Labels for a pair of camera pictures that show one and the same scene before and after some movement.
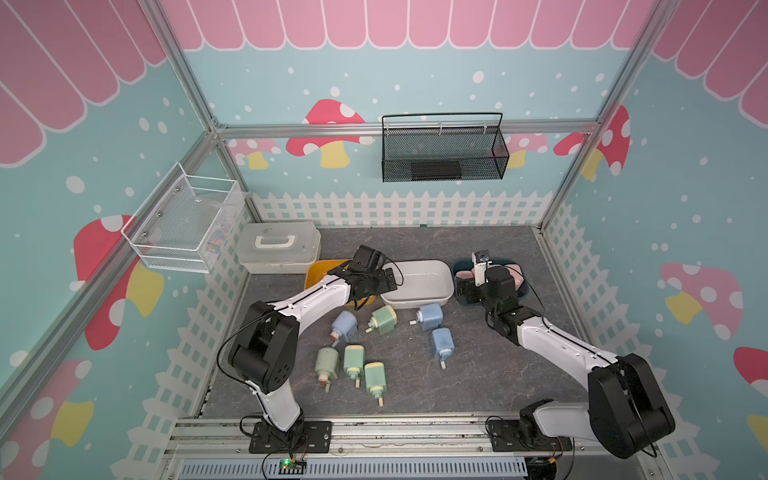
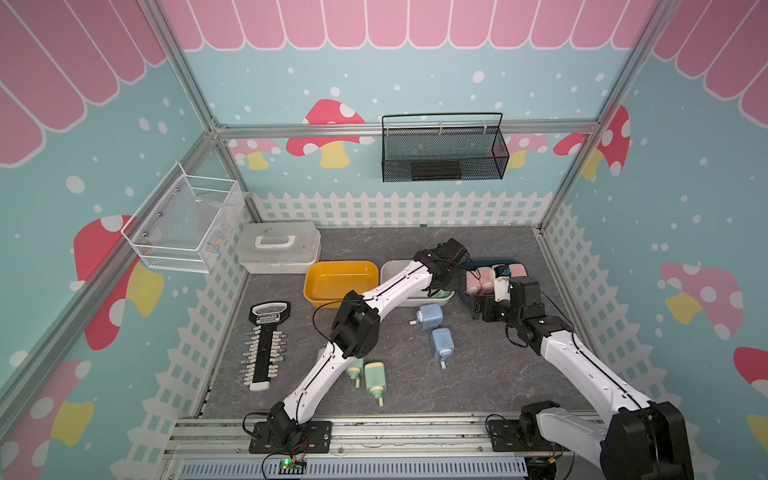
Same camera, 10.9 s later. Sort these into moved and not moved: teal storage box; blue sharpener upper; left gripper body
Moved: left gripper body
Not moved: teal storage box; blue sharpener upper
